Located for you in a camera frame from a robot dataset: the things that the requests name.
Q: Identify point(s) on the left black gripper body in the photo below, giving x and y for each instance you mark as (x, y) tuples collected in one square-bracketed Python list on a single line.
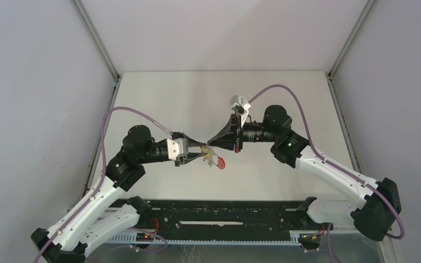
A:
[(175, 135)]

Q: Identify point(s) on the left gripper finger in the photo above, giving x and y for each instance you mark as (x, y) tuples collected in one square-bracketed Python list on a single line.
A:
[(187, 157), (192, 142)]

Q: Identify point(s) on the electronics board with leds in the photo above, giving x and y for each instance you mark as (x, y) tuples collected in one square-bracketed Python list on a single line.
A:
[(143, 237)]

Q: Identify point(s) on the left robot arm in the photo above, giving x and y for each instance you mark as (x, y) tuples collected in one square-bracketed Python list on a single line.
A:
[(74, 237)]

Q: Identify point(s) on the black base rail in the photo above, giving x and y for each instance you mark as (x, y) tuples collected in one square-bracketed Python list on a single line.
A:
[(230, 221)]

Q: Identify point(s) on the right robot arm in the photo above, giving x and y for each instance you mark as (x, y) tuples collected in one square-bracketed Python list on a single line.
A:
[(370, 205)]

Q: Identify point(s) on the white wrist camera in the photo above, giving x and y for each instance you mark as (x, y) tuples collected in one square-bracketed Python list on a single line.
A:
[(240, 105), (177, 148)]

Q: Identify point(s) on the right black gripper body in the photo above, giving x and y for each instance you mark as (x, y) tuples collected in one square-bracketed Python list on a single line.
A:
[(237, 133)]

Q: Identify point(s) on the yellow tag key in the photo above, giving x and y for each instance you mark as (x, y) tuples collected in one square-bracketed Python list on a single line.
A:
[(205, 149)]

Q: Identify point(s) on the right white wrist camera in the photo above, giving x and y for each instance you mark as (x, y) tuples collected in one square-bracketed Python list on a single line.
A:
[(240, 105)]

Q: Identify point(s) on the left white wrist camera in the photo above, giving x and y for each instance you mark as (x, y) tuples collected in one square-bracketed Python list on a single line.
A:
[(177, 148)]

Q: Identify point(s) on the metal keyring holder red handle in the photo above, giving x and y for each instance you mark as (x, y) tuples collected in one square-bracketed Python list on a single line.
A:
[(214, 159)]

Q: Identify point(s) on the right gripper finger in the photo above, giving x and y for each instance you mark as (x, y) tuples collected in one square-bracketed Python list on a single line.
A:
[(224, 144), (227, 136)]

